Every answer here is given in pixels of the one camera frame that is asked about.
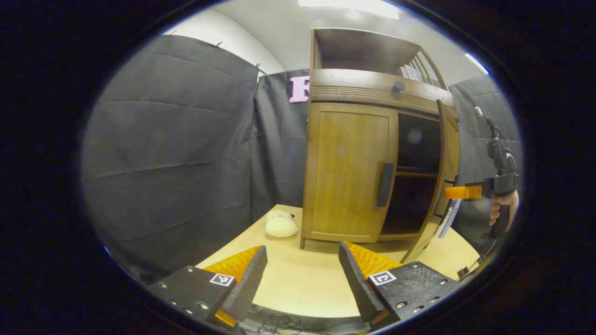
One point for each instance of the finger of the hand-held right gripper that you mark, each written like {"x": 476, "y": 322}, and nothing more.
{"x": 463, "y": 192}

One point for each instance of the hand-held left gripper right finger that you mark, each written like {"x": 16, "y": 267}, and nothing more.
{"x": 358, "y": 288}

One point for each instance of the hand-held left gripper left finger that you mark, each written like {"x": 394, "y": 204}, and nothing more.
{"x": 249, "y": 288}

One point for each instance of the wooden shoe cabinet door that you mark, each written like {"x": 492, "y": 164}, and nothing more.
{"x": 448, "y": 149}
{"x": 344, "y": 177}

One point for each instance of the wooden double-door shoe cabinet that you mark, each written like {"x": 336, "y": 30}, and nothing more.
{"x": 354, "y": 86}

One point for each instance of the grey-blue book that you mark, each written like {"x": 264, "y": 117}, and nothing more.
{"x": 450, "y": 218}

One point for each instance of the white plush toy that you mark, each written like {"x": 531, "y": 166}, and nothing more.
{"x": 281, "y": 225}

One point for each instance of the small black holder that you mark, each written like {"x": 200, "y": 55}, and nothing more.
{"x": 463, "y": 272}

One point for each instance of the narrow ceiling light panel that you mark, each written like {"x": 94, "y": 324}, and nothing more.
{"x": 477, "y": 63}

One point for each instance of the black round drawer knob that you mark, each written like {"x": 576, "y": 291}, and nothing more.
{"x": 398, "y": 85}

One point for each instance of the row of pale books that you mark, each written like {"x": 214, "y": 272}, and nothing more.
{"x": 410, "y": 73}

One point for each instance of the black backdrop cloth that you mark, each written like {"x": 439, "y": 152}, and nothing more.
{"x": 163, "y": 153}

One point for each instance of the large ceiling light panel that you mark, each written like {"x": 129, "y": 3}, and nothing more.
{"x": 354, "y": 5}

